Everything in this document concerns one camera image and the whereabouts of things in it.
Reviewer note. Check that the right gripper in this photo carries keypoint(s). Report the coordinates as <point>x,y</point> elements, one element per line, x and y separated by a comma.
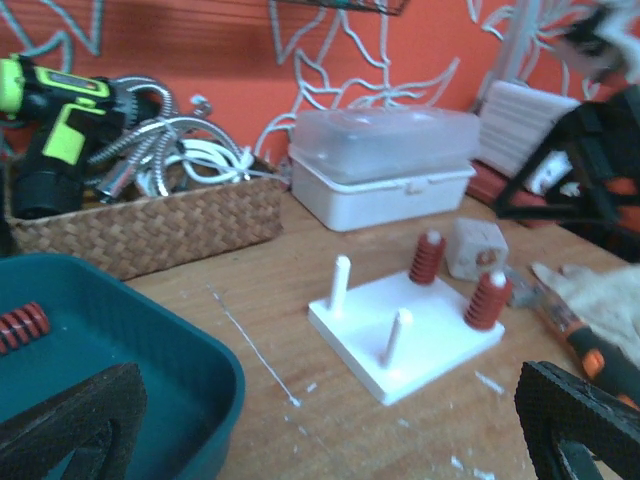
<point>586,169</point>

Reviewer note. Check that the white work glove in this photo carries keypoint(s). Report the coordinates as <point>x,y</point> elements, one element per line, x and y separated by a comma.
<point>607,301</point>

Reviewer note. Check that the white power supply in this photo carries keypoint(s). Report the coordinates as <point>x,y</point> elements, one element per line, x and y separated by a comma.
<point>513,122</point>

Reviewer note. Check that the green cordless drill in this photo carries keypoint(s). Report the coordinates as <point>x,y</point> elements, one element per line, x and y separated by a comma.
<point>75,116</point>

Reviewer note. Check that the white peg base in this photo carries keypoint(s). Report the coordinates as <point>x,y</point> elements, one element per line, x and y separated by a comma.
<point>394,335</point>

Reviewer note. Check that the red spring three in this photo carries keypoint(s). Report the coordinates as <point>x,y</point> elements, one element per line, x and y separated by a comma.
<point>21,326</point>

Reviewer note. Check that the orange black screwdriver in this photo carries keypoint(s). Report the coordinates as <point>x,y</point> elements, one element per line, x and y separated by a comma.
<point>603,363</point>

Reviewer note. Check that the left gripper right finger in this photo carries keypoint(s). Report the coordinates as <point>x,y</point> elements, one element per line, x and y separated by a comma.
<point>569,424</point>

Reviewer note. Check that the wicker basket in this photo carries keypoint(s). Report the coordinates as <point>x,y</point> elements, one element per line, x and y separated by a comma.
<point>151,234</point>

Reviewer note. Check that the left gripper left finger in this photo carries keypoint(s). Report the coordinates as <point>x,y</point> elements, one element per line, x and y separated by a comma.
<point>94,425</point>

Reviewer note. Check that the white plastic storage box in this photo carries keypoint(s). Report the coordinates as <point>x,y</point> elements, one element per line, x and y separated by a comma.
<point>358,168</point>

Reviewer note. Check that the white power adapter cube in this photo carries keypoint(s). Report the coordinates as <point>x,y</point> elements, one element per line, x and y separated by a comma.
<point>475,247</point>

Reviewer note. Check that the teal plastic tray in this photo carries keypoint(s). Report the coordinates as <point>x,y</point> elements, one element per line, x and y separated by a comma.
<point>195,385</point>

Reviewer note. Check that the red spring two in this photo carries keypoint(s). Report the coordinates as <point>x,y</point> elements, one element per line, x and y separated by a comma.
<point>490,296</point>

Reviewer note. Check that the red spring one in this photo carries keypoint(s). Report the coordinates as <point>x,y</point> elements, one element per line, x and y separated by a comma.
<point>427,257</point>

